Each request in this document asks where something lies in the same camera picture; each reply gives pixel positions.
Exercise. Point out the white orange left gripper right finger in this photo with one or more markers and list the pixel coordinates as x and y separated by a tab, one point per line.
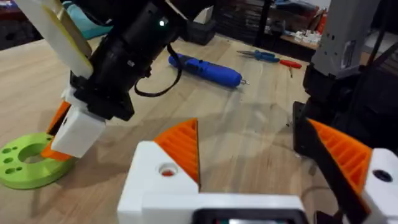
348	155

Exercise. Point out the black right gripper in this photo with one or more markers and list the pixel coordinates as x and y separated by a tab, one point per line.
124	56

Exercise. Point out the white orange left gripper left finger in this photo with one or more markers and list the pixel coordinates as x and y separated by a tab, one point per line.
149	180

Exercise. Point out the finger of the white orange right gripper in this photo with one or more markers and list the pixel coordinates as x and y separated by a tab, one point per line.
56	119

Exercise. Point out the blue electric screwdriver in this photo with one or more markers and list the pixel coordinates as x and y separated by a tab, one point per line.
208	70

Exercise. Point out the green disc with holes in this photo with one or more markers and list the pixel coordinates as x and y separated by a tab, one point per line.
21	174

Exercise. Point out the flat wrist plate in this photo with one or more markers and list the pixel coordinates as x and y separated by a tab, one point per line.
59	37

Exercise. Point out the teal plastic thing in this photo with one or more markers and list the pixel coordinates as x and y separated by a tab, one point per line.
85	26

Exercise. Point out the heap of white parts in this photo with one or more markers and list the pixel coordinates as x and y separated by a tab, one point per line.
308	36

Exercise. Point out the black box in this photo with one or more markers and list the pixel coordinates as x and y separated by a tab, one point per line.
200	31

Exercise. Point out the black upright pole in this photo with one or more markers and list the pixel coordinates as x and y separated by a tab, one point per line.
263	21

